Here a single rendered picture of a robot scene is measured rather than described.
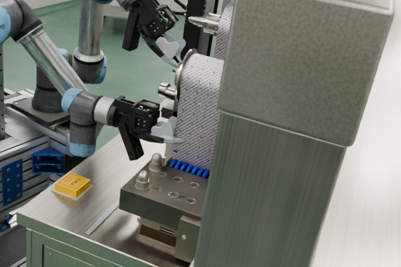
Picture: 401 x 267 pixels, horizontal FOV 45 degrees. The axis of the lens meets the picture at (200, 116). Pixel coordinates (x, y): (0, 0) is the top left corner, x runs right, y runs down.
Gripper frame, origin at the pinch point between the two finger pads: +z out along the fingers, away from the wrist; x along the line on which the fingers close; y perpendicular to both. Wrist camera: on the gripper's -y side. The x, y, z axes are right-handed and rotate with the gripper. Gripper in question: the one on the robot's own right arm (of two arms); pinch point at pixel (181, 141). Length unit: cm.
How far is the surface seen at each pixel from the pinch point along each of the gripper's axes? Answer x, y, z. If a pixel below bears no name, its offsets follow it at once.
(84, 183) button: -9.0, -16.6, -22.9
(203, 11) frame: 34.5, 27.0, -10.9
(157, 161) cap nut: -8.1, -3.2, -2.7
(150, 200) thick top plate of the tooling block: -19.9, -6.6, 1.5
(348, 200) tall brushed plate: -64, 35, 41
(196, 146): -0.2, 0.0, 4.6
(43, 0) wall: 417, -95, -357
